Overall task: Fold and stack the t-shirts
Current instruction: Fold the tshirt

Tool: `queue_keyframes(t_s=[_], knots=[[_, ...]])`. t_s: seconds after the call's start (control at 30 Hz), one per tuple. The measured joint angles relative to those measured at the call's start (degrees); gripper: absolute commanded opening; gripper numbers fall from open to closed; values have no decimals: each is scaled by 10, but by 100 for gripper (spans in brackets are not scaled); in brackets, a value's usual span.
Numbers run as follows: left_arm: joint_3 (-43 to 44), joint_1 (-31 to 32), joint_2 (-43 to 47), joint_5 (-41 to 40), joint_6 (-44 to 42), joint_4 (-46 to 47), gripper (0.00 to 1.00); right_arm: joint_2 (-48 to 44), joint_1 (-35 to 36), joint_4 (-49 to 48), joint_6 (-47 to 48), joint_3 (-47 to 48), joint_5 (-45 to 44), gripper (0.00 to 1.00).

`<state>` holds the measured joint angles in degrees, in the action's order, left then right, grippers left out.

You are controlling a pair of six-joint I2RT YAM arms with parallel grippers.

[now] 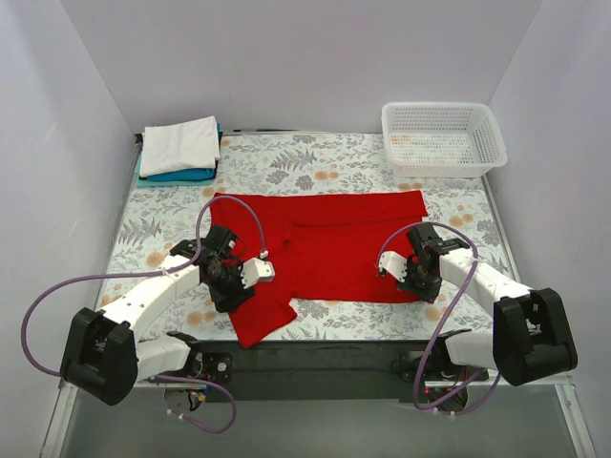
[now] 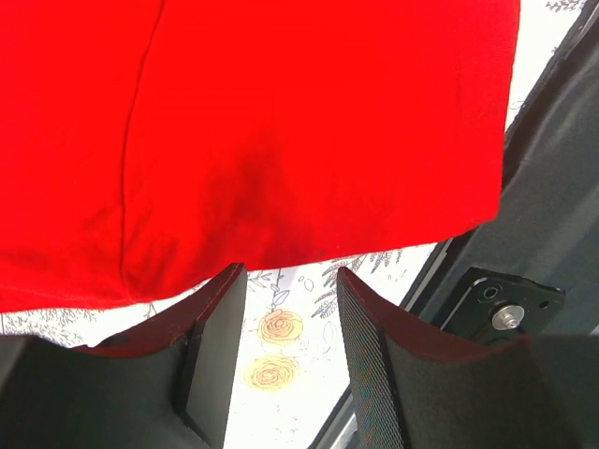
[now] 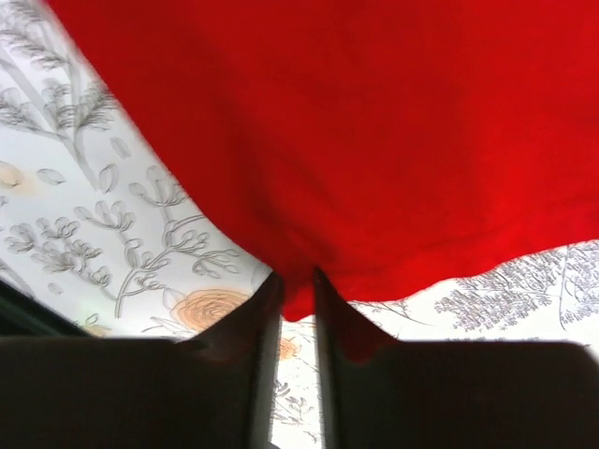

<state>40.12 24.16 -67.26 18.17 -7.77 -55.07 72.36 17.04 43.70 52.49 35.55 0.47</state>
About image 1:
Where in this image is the floral patterned tablecloth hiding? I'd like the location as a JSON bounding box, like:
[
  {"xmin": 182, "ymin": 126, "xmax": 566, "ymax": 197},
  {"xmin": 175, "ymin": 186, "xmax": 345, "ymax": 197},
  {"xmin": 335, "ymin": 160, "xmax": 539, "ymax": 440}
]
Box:
[{"xmin": 98, "ymin": 134, "xmax": 516, "ymax": 341}]

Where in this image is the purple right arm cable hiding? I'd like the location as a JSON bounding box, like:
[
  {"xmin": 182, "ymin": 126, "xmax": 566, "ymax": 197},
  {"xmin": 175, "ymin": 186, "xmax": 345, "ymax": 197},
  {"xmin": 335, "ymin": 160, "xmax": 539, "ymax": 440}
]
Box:
[{"xmin": 376, "ymin": 221, "xmax": 502, "ymax": 417}]

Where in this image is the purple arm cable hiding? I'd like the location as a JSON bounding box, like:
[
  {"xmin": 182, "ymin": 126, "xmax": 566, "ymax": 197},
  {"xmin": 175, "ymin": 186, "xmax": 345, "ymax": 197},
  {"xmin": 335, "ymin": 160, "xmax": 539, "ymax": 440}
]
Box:
[
  {"xmin": 21, "ymin": 194, "xmax": 271, "ymax": 434},
  {"xmin": 376, "ymin": 221, "xmax": 502, "ymax": 417}
]

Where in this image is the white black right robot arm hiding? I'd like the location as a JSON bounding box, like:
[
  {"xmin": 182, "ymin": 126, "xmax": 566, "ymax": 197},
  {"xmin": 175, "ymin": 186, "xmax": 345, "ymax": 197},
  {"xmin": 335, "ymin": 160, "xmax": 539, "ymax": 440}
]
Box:
[{"xmin": 398, "ymin": 222, "xmax": 579, "ymax": 386}]

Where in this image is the white plastic basket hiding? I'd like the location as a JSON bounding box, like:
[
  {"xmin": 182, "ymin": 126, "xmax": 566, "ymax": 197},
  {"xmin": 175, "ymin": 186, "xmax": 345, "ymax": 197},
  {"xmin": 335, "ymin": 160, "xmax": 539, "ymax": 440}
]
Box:
[{"xmin": 381, "ymin": 102, "xmax": 508, "ymax": 178}]

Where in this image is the white folded t shirt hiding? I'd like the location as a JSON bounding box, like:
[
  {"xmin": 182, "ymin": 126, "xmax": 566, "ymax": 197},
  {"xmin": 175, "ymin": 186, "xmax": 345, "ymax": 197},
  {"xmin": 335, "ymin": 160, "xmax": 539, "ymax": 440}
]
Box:
[{"xmin": 139, "ymin": 115, "xmax": 220, "ymax": 178}]

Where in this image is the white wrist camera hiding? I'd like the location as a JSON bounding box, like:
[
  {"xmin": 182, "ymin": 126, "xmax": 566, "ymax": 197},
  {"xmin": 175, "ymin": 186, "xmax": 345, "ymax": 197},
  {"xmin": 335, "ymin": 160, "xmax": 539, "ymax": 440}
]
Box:
[
  {"xmin": 377, "ymin": 251, "xmax": 408, "ymax": 282},
  {"xmin": 241, "ymin": 258, "xmax": 275, "ymax": 289}
]

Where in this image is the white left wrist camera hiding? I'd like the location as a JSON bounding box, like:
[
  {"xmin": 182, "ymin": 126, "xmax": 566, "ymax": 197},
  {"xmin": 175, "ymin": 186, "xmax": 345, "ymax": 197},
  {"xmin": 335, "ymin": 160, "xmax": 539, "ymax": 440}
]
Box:
[{"xmin": 241, "ymin": 258, "xmax": 275, "ymax": 289}]

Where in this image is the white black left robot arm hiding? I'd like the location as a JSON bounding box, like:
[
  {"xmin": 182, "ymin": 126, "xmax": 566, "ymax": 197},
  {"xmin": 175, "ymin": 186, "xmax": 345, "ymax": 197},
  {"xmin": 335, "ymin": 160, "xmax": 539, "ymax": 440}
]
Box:
[{"xmin": 60, "ymin": 225, "xmax": 275, "ymax": 406}]

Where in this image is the teal folded t shirt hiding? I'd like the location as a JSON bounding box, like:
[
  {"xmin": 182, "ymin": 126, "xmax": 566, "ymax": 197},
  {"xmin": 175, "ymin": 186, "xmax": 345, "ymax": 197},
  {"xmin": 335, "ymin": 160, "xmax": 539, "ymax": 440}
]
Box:
[{"xmin": 135, "ymin": 122, "xmax": 224, "ymax": 188}]

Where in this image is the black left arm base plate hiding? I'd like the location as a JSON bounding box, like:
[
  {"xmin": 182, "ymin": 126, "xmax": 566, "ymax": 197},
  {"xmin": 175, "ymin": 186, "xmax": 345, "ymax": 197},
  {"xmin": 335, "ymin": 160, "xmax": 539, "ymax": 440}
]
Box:
[{"xmin": 182, "ymin": 352, "xmax": 234, "ymax": 385}]

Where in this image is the red t shirt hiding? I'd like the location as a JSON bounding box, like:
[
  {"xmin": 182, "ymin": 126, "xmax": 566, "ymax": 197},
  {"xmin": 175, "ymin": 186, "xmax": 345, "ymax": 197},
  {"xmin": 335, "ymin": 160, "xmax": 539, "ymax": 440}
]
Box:
[{"xmin": 211, "ymin": 191, "xmax": 428, "ymax": 348}]

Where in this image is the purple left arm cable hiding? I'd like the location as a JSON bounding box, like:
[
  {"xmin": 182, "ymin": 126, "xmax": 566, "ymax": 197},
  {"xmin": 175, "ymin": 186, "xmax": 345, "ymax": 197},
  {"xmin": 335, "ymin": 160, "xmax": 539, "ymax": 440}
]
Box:
[{"xmin": 21, "ymin": 194, "xmax": 271, "ymax": 434}]

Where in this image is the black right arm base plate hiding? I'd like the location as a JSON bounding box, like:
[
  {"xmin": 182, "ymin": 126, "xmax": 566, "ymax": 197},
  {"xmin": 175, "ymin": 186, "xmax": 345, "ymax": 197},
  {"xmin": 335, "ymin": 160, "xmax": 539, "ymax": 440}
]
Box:
[{"xmin": 399, "ymin": 343, "xmax": 489, "ymax": 383}]

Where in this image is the aluminium front rail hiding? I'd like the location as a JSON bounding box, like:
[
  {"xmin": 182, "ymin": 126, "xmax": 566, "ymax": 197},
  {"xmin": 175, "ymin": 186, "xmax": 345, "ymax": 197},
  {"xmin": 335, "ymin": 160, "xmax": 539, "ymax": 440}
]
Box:
[{"xmin": 59, "ymin": 346, "xmax": 573, "ymax": 393}]

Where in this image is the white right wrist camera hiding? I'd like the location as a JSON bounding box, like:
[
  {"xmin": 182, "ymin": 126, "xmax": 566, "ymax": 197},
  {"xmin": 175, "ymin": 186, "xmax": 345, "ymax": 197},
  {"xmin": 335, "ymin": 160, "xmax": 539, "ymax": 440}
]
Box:
[{"xmin": 377, "ymin": 251, "xmax": 408, "ymax": 282}]

